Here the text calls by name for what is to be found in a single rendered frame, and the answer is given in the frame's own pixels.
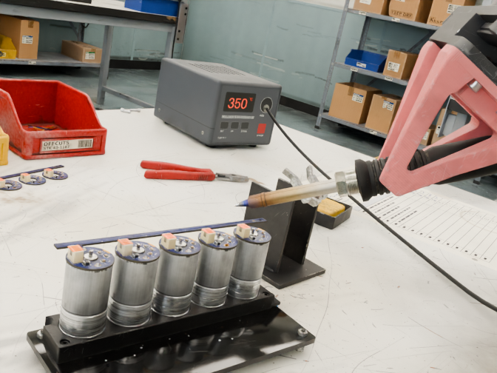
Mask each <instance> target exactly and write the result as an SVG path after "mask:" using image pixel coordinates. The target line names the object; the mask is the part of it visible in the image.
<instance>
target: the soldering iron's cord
mask: <svg viewBox="0 0 497 373"><path fill-rule="evenodd" d="M266 111H267V113H268V114H269V115H270V117H271V119H272V120H273V122H274V123H275V124H276V125H277V127H278V128H279V130H280V131H281V132H282V134H283V135H284V136H285V137H286V138H287V139H288V140H289V141H290V143H291V144H292V145H293V146H294V147H295V148H296V149H297V151H298V152H299V153H300V154H301V155H302V156H303V157H304V158H305V159H306V160H307V161H308V162H309V163H310V164H312V165H313V166H314V167H315V168H316V169H317V170H318V171H319V172H320V173H321V174H323V175H324V176H325V177H326V178H327V179H328V180H331V179H332V178H331V177H329V176H328V175H327V174H326V173H325V172H324V171H322V170H321V169H320V168H319V167H318V166H317V165H316V164H315V163H314V162H313V161H312V160H311V159H310V158H309V157H308V156H307V155H306V154H305V153H304V152H303V151H302V150H301V149H300V148H299V147H298V146H297V145H296V144H295V143H294V142H293V141H292V140H291V138H290V137H289V136H288V135H287V134H286V132H285V131H284V130H283V128H282V127H281V126H280V125H279V124H278V122H277V120H276V119H275V118H274V116H273V115H272V114H271V111H270V110H269V108H266ZM348 197H349V198H350V199H351V200H352V201H353V202H355V203H356V204H357V205H358V206H360V207H361V208H362V209H363V210H365V211H366V212H367V213H368V214H369V215H370V216H371V217H372V218H374V219H375V220H376V221H377V222H379V223H380V224H381V225H382V226H384V228H386V229H387V230H388V231H389V232H391V233H392V234H393V235H394V236H396V237H397V238H398V239H399V240H400V241H401V242H403V243H404V244H405V245H406V246H408V247H409V248H410V249H412V250H413V251H414V252H415V253H416V254H417V255H419V256H420V257H421V258H423V259H424V260H425V261H427V262H428V263H429V264H430V265H431V266H432V267H434V268H435V269H436V270H438V271H439V272H440V273H442V274H443V275H444V276H445V277H446V278H447V279H449V280H450V281H451V282H453V283H454V284H456V285H457V287H459V288H460V289H462V290H463V291H464V292H466V293H467V294H468V295H469V296H471V297H472V298H474V299H476V300H477V301H478V302H479V303H481V304H483V305H485V306H486V307H488V308H490V309H492V310H493V311H495V312H497V306H494V305H493V304H491V303H489V302H487V301H486V300H484V299H482V298H480V297H479V296H478V295H476V294H475V293H473V292H471V291H470V290H469V289H468V288H467V287H465V286H464V285H462V284H461V283H459V282H458V281H457V280H456V279H455V278H453V277H452V276H451V275H449V274H448V273H447V272H446V271H444V270H443V269H442V268H441V267H439V266H438V265H437V264H435V263H434V262H433V261H432V260H431V259H429V258H428V257H427V256H425V255H424V254H423V253H421V252H420V251H419V250H418V249H417V248H416V247H414V246H413V245H412V244H410V243H409V242H408V241H406V240H405V239H404V238H403V237H402V236H401V235H399V234H398V233H397V232H395V231H394V230H393V229H391V228H390V227H389V226H388V225H387V224H386V223H384V222H383V221H382V220H381V219H379V218H378V217H377V216H375V214H373V213H372V212H371V211H370V210H369V209H367V208H366V207H365V206H364V205H362V204H361V203H360V202H359V201H358V200H357V199H355V198H354V197H353V196H352V195H348Z"/></svg>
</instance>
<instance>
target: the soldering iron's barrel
mask: <svg viewBox="0 0 497 373"><path fill-rule="evenodd" d="M334 177H335V179H331V180H327V181H320V182H316V183H312V184H305V185H301V186H294V187H290V188H286V189H279V190H275V191H271V192H261V193H260V194H256V195H250V196H249V197H248V205H249V207H250V208H251V209H255V208H259V207H263V206H264V207H266V206H271V205H275V204H281V203H285V202H289V201H296V200H301V199H305V198H312V197H316V196H320V195H327V194H331V193H335V192H338V196H339V197H341V198H342V197H347V196H348V195H356V194H359V187H358V183H357V179H356V172H355V169H354V170H349V171H347V170H346V171H344V172H343V171H340V172H335V174H334Z"/></svg>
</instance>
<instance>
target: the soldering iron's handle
mask: <svg viewBox="0 0 497 373"><path fill-rule="evenodd" d="M491 137H492V136H491V135H487V136H483V137H479V138H471V139H467V140H463V141H457V142H453V143H449V144H442V145H437V146H433V147H430V148H428V149H426V150H425V151H423V149H421V150H419V151H418V152H417V151H415V153H414V155H413V157H412V158H411V160H410V163H409V164H408V170H410V171H413V170H415V169H418V168H420V167H423V166H425V165H427V164H430V163H432V162H434V161H437V160H439V159H441V158H444V157H446V156H449V155H451V154H453V153H455V152H458V151H460V150H463V149H465V148H468V147H471V146H472V145H474V144H477V143H479V142H482V141H485V140H487V139H488V138H491ZM388 158H389V156H388V157H386V158H385V159H384V158H380V159H379V160H376V159H373V161H370V160H369V161H363V160H362V159H356V160H355V172H356V179H357V183H358V187H359V193H360V195H361V197H362V201H363V202H366V201H369V200H370V199H371V198H372V197H373V196H374V197H375V196H377V195H378V194H380V195H384V193H386V194H390V193H391V191H390V190H389V189H387V188H386V187H385V186H384V185H383V184H382V183H381V182H380V180H379V177H380V175H381V173H382V171H383V169H384V167H385V164H386V162H387V160H388ZM496 173H497V164H492V165H489V166H486V167H482V168H479V169H475V170H473V171H469V172H466V173H462V174H460V175H456V176H453V177H451V178H448V179H445V180H443V181H440V182H437V183H435V184H436V185H442V184H449V183H453V182H457V181H463V180H467V179H471V178H478V177H482V176H486V175H494V174H496Z"/></svg>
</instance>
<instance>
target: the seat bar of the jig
mask: <svg viewBox="0 0 497 373"><path fill-rule="evenodd" d="M273 299H274V295H273V294H272V293H270V291H268V290H267V289H266V288H264V287H263V286H261V285H260V288H259V292H258V295H257V297H256V298H253V299H249V300H243V299H238V298H233V297H232V296H230V295H226V301H225V304H224V305H222V306H220V307H217V308H206V307H202V306H198V305H196V304H194V303H193V302H191V303H190V307H189V312H188V313H187V314H186V315H183V316H180V317H167V316H163V315H159V314H157V313H155V312H153V311H152V310H151V311H150V316H149V321H148V322H147V323H146V324H144V325H142V326H137V327H124V326H119V325H116V324H114V323H112V322H111V321H109V320H108V318H106V325H105V330H104V332H103V333H101V334H100V335H98V336H96V337H91V338H84V339H81V338H74V337H70V336H67V335H65V334H64V333H62V332H61V331H60V329H59V327H58V326H59V318H60V314H57V315H50V316H46V318H45V326H44V327H43V335H42V342H43V344H44V345H45V346H46V348H47V350H48V351H49V353H50V354H51V355H52V357H53V359H54V360H55V362H56V363H57V364H61V363H66V362H69V361H72V360H77V359H80V358H83V357H89V356H91V355H94V354H100V353H103V352H108V351H111V350H114V349H119V348H122V347H125V346H131V345H133V344H136V343H142V342H145V341H148V340H153V339H156V338H159V337H164V336H167V335H173V334H175V333H178V332H184V331H187V330H190V329H195V328H198V327H201V326H206V325H209V324H213V323H217V322H220V321H224V320H229V319H232V318H235V317H240V316H244V315H248V314H251V313H255V312H259V311H263V310H266V309H270V308H271V306H272V302H273Z"/></svg>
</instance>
